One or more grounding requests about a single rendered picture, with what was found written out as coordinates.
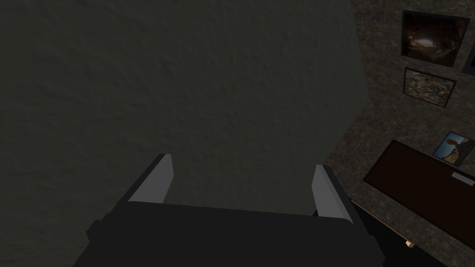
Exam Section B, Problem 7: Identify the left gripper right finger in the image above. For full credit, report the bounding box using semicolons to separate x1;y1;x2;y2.
311;164;353;224

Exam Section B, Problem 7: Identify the blue sky framed picture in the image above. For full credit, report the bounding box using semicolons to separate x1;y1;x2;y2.
432;131;475;167

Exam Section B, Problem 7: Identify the mottled green framed picture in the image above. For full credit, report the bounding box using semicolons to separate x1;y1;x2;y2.
403;67;457;108

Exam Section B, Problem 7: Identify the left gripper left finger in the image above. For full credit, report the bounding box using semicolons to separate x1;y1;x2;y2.
127;153;174;204

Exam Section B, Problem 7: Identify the black cabinet with tan edge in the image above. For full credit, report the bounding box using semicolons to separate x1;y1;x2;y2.
349;200;446;267

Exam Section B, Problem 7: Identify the dark brown door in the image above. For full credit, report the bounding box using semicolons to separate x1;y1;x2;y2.
362;139;475;251

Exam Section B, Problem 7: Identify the dark brown framed picture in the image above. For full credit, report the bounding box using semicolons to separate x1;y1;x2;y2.
400;10;471;68

